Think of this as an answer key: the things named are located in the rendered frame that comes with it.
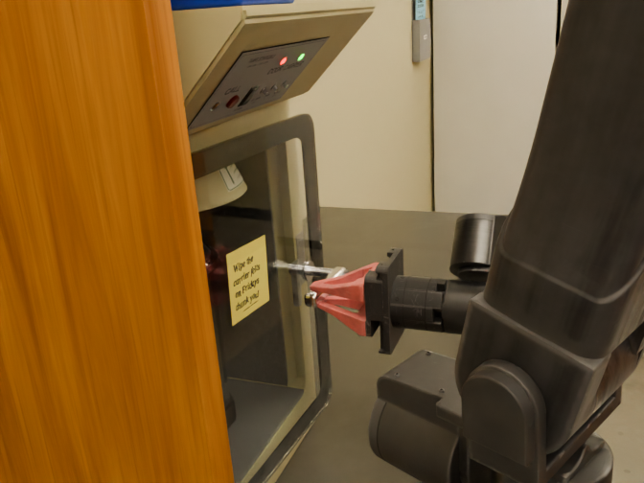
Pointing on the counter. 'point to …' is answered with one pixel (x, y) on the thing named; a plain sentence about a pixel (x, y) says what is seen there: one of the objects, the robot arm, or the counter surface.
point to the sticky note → (247, 279)
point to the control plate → (241, 71)
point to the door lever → (322, 279)
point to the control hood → (278, 22)
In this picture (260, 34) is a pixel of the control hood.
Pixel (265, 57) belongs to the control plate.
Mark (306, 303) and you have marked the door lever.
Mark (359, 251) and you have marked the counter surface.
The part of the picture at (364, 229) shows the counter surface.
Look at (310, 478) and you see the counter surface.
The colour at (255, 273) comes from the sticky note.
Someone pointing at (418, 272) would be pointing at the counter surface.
